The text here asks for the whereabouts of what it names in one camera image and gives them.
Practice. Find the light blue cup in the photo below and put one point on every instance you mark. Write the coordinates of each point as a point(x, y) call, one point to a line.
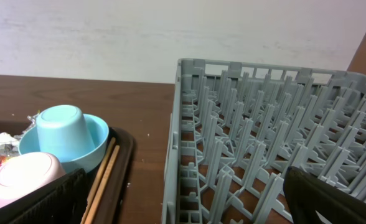
point(63, 132)

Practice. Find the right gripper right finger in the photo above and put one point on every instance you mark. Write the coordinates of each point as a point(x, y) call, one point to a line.
point(308, 197)

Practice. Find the light blue bowl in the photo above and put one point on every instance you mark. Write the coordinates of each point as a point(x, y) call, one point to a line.
point(99, 132)

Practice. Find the white pink cup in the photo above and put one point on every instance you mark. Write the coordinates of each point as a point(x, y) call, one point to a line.
point(26, 173)

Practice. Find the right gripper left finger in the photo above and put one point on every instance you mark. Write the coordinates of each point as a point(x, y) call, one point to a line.
point(61, 201)

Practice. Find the brown serving tray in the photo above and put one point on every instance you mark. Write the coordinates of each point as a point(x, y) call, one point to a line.
point(109, 207)

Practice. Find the grey dishwasher rack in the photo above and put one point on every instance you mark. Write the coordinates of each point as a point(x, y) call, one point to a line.
point(237, 127)

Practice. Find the wooden chopstick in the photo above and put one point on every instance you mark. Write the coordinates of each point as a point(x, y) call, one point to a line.
point(103, 183)
point(100, 168)

